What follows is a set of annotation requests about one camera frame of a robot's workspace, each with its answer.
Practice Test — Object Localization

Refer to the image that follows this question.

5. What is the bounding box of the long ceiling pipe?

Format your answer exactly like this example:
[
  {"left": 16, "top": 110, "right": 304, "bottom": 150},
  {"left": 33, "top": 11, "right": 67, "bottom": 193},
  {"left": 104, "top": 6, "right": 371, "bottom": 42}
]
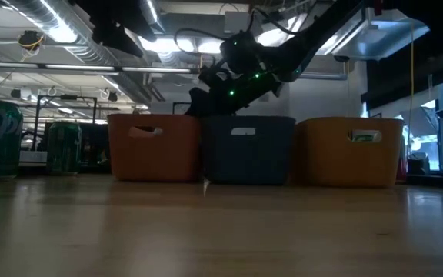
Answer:
[{"left": 0, "top": 60, "right": 348, "bottom": 81}]

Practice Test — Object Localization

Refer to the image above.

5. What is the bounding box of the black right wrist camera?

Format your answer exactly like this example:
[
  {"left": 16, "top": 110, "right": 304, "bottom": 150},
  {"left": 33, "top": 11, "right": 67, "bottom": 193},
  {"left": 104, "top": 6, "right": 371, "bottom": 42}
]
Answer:
[{"left": 219, "top": 32, "right": 263, "bottom": 75}]

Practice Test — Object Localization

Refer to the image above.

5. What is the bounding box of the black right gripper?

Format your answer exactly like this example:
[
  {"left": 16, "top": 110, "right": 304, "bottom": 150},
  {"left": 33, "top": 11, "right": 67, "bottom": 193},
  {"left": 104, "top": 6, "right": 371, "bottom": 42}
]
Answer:
[{"left": 185, "top": 65, "right": 284, "bottom": 118}]

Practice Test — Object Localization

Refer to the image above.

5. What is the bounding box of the silver spiral ventilation duct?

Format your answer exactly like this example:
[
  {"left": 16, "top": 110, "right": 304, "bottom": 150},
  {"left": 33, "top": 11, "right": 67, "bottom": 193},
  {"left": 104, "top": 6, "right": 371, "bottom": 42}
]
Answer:
[{"left": 8, "top": 0, "right": 153, "bottom": 105}]

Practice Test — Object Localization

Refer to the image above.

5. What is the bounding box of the yellow plastic bin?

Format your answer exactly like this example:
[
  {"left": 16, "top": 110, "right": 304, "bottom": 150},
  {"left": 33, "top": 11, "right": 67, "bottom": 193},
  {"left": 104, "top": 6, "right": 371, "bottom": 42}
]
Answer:
[{"left": 290, "top": 116, "right": 405, "bottom": 189}]

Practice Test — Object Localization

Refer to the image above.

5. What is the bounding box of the black yellow cable reel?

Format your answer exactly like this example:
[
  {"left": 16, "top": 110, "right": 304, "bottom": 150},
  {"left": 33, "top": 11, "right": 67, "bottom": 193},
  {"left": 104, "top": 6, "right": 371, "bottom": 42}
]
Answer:
[{"left": 17, "top": 29, "right": 46, "bottom": 59}]

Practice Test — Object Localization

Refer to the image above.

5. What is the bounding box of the dark blue plastic bin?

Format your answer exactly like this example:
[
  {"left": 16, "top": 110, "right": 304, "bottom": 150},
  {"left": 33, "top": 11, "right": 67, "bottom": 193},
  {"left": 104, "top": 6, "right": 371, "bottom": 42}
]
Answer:
[{"left": 200, "top": 115, "right": 297, "bottom": 186}]

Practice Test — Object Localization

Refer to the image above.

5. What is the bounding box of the clear plastic storage box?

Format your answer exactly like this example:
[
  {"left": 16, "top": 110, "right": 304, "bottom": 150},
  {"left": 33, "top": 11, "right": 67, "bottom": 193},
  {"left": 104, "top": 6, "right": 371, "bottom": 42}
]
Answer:
[{"left": 18, "top": 149, "right": 48, "bottom": 167}]

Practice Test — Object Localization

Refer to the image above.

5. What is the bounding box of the dark office chair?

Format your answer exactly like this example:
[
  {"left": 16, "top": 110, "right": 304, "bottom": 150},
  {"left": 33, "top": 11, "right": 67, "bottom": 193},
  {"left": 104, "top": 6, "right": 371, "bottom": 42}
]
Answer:
[{"left": 407, "top": 152, "right": 431, "bottom": 176}]

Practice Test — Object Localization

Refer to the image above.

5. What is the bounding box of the black camera rig frame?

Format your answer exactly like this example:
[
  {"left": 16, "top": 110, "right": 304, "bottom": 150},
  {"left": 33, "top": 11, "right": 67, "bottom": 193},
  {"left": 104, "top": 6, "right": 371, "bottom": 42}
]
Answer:
[{"left": 32, "top": 95, "right": 98, "bottom": 152}]

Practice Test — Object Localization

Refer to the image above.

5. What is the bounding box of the red soda can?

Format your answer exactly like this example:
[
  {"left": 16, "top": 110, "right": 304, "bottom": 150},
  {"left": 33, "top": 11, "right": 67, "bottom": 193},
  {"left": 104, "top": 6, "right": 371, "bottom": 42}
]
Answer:
[{"left": 395, "top": 134, "right": 408, "bottom": 183}]

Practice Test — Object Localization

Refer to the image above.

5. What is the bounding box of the white ceiling panel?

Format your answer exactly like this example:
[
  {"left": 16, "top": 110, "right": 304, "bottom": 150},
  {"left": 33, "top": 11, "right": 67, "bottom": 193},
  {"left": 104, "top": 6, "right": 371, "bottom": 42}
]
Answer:
[{"left": 318, "top": 7, "right": 431, "bottom": 62}]

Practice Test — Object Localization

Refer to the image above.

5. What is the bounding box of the orange plastic bin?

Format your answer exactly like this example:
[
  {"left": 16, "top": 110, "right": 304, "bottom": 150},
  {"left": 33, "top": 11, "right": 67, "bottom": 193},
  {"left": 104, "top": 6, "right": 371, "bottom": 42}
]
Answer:
[{"left": 106, "top": 113, "right": 202, "bottom": 183}]

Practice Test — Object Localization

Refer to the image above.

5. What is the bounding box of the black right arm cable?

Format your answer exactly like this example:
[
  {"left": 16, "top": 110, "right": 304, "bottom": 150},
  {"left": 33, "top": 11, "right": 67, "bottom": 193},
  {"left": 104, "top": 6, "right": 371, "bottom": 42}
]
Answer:
[{"left": 173, "top": 7, "right": 303, "bottom": 58}]

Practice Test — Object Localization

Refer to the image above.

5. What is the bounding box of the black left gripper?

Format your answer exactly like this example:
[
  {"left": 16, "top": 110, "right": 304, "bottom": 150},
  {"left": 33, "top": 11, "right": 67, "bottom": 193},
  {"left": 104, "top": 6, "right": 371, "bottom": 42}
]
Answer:
[{"left": 71, "top": 0, "right": 157, "bottom": 58}]

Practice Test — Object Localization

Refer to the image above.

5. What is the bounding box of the bright ceiling light panel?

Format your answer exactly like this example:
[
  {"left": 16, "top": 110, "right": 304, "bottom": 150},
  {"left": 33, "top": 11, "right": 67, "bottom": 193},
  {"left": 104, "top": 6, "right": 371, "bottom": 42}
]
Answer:
[
  {"left": 138, "top": 35, "right": 196, "bottom": 54},
  {"left": 197, "top": 38, "right": 222, "bottom": 55}
]

